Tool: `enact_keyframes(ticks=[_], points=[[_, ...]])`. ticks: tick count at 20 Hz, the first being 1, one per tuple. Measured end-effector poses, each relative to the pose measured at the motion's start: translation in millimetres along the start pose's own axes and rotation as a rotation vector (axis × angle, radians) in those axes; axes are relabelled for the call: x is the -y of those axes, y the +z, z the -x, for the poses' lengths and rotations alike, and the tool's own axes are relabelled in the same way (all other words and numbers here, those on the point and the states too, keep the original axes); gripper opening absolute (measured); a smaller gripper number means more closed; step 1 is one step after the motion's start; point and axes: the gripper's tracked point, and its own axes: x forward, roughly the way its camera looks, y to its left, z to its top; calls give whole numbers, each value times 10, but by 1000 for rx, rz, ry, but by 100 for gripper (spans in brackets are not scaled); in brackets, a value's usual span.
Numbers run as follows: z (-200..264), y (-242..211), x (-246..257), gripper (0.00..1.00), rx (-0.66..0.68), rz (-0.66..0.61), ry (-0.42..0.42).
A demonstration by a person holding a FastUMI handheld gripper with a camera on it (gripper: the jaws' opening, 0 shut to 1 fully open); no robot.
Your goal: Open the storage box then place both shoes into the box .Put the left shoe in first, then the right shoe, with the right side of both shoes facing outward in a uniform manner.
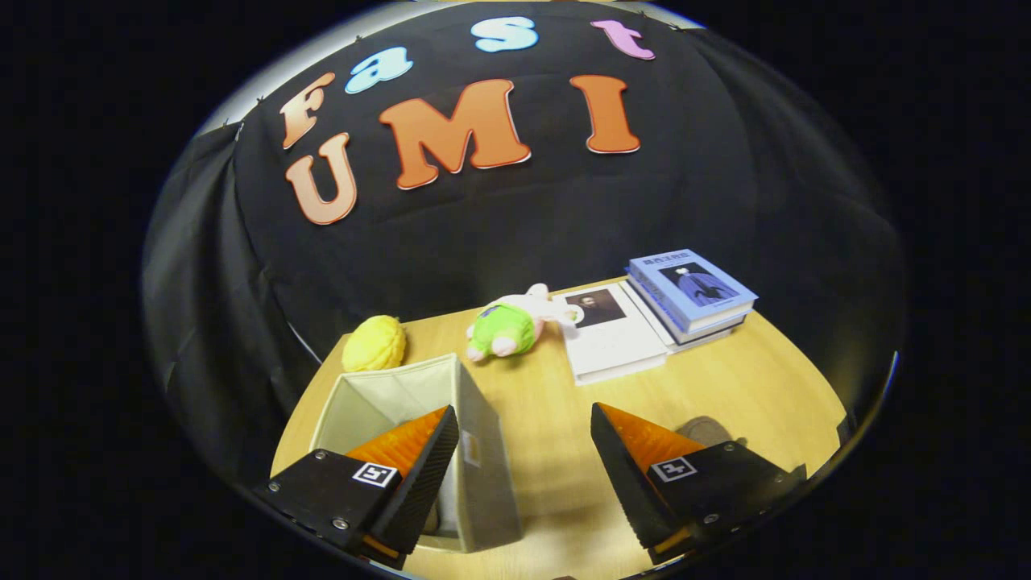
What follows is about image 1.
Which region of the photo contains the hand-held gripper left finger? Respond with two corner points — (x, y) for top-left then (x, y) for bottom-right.
(254, 404), (461, 571)

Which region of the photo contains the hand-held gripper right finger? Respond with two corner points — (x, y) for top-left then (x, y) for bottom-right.
(590, 402), (809, 567)

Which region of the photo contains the grey fabric storage box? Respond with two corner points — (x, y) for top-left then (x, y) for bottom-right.
(308, 353), (523, 555)

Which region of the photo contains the white book with portrait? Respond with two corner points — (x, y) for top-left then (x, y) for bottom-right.
(552, 282), (669, 387)

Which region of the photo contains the yellow plush bun toy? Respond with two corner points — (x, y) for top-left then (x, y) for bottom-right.
(342, 315), (408, 373)

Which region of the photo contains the white and green plush toy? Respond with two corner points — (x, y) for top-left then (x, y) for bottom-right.
(466, 284), (579, 363)

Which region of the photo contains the dark blue book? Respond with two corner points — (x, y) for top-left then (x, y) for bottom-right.
(624, 270), (750, 355)

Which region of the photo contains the blue book with figure cover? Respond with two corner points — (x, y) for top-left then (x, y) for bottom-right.
(627, 249), (759, 335)

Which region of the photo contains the black backdrop cloth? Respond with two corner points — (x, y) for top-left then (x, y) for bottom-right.
(141, 0), (903, 484)

